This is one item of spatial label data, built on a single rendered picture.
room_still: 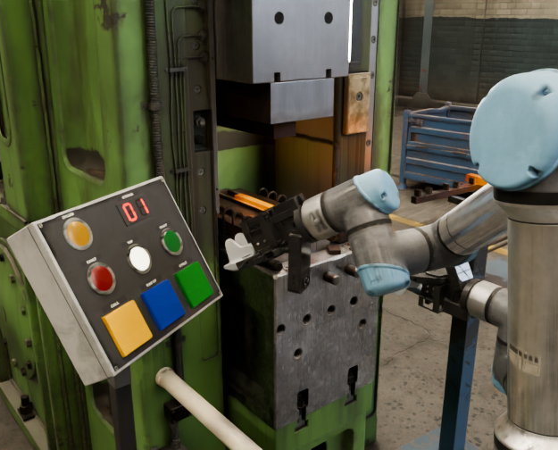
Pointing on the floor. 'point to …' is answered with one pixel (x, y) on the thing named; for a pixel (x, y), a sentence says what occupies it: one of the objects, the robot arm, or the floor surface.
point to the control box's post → (122, 410)
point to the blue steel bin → (437, 145)
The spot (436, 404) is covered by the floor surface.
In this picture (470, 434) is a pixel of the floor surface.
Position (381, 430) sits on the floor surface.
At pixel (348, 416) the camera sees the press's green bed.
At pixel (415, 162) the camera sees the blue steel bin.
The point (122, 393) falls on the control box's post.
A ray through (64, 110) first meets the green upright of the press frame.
